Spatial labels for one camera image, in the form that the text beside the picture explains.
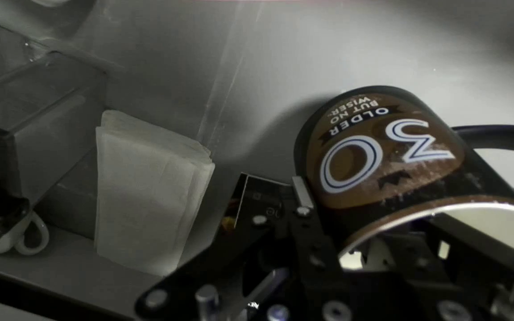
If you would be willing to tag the white ceramic cup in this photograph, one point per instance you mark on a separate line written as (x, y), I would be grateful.
(27, 233)

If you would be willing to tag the grey open drawer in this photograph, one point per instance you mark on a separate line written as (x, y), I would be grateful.
(328, 46)

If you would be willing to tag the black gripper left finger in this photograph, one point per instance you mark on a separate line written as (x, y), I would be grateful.
(316, 237)

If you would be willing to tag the black box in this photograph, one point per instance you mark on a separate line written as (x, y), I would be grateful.
(30, 117)

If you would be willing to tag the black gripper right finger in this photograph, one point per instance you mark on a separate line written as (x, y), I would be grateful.
(494, 278)

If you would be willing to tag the black mug with 30 print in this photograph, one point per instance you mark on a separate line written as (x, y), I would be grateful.
(387, 153)

